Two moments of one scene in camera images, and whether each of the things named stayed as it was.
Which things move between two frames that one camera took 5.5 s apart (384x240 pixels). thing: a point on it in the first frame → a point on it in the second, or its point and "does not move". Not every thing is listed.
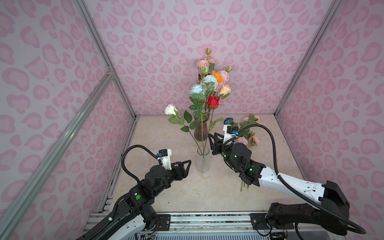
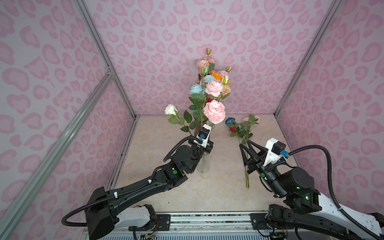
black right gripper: (219, 144) → (257, 160)
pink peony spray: (249, 140) → (214, 109)
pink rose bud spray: (207, 62) does not move
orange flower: (218, 78) does not move
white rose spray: (171, 110) does not move
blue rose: (228, 120) does not move
